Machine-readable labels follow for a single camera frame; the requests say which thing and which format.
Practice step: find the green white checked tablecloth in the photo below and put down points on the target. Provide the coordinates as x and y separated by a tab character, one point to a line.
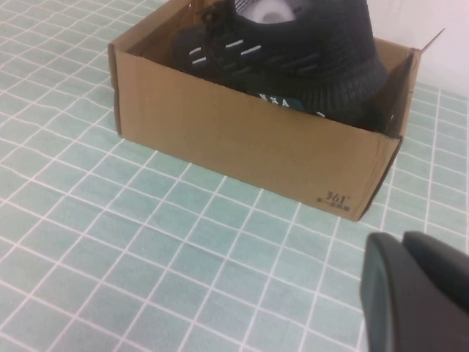
110	256

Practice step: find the white foam shoe insert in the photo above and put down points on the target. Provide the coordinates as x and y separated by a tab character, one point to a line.
267	12

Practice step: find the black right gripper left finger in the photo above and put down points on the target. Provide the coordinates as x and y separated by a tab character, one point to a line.
395	315

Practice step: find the brown cardboard shoe box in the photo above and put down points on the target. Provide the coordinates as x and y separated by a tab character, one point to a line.
238	146

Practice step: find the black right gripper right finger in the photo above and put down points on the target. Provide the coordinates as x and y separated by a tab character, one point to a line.
447	271

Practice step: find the black knit sneaker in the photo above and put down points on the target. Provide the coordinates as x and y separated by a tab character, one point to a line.
329	47

